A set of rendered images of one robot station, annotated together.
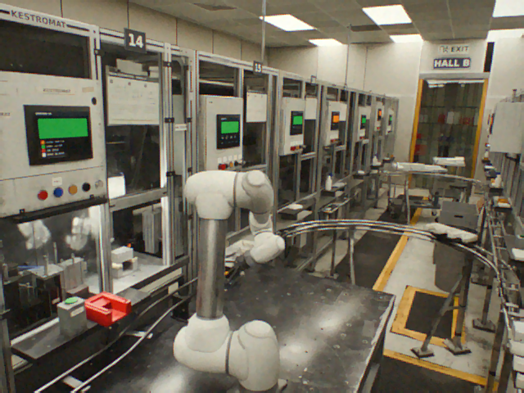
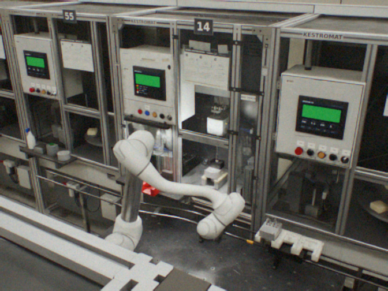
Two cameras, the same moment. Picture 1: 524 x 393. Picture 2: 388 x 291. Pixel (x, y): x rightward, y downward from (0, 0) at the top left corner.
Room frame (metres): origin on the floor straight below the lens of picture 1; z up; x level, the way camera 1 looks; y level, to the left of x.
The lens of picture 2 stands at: (1.84, -1.79, 2.31)
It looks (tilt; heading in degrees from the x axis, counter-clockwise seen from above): 24 degrees down; 93
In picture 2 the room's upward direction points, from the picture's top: straight up
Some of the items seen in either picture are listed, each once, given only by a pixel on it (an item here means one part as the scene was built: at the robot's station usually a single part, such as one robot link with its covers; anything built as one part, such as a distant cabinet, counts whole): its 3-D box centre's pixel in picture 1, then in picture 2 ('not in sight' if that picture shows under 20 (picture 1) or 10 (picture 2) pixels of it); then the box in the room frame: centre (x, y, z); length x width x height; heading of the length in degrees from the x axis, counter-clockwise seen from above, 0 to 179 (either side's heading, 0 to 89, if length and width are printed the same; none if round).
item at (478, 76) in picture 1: (444, 134); not in sight; (8.72, -4.04, 1.31); 1.36 x 0.10 x 2.62; 63
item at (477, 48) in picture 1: (452, 56); not in sight; (8.75, -3.98, 2.96); 1.23 x 0.08 x 0.68; 63
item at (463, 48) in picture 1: (453, 49); not in sight; (8.70, -3.96, 3.10); 0.60 x 0.04 x 0.20; 63
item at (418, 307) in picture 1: (431, 313); not in sight; (3.16, -1.55, 0.01); 1.00 x 0.55 x 0.01; 153
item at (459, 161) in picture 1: (446, 181); not in sight; (7.38, -3.57, 0.48); 0.84 x 0.58 x 0.97; 161
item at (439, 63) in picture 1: (451, 63); not in sight; (8.70, -3.96, 2.82); 0.75 x 0.04 x 0.25; 63
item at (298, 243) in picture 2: (237, 255); (288, 245); (2.28, 0.14, 0.84); 0.36 x 0.14 x 0.10; 153
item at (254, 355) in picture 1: (255, 351); (115, 253); (1.30, 0.00, 0.85); 0.18 x 0.16 x 0.22; 83
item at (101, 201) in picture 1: (64, 206); (146, 121); (1.38, 0.72, 1.37); 0.36 x 0.04 x 0.04; 153
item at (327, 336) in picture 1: (259, 332); (190, 284); (1.72, -0.02, 0.66); 1.50 x 1.06 x 0.04; 153
